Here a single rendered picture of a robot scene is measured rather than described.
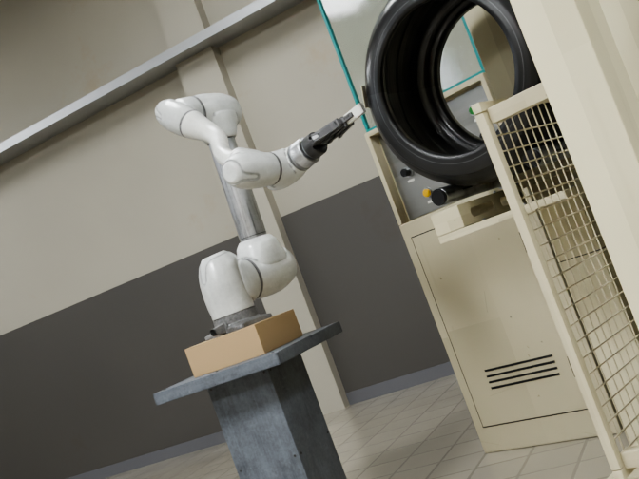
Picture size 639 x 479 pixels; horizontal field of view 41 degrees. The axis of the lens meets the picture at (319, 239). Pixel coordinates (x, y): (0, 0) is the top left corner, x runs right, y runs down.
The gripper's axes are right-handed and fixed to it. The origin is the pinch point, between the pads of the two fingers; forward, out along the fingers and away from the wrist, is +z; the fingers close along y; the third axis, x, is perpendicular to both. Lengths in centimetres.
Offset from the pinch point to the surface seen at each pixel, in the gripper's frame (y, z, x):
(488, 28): 25.1, 36.3, -3.3
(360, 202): 222, -183, -23
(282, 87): 216, -193, -113
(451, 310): 61, -45, 62
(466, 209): -8.3, 22.8, 41.2
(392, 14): -11.5, 32.4, -10.8
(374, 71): -11.6, 19.8, -2.0
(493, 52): 25.1, 34.3, 3.3
